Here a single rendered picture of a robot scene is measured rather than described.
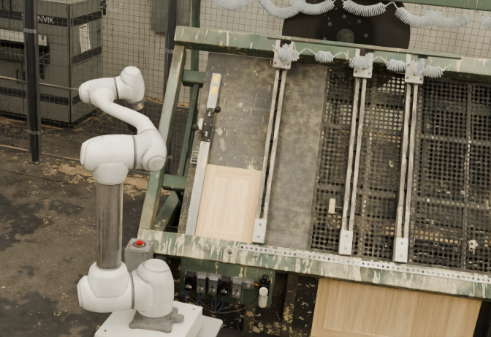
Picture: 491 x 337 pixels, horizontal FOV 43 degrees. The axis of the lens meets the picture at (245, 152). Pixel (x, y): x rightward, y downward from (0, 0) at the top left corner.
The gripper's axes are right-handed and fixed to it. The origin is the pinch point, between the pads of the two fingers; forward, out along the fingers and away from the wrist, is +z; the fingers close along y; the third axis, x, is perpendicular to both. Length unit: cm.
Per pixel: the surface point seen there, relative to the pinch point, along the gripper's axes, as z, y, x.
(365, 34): 4, -118, -115
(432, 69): -13, -149, -61
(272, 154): 25, -67, -23
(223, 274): 64, -48, 32
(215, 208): 46, -40, 2
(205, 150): 29.3, -30.2, -24.8
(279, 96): 9, -68, -53
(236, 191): 41, -50, -7
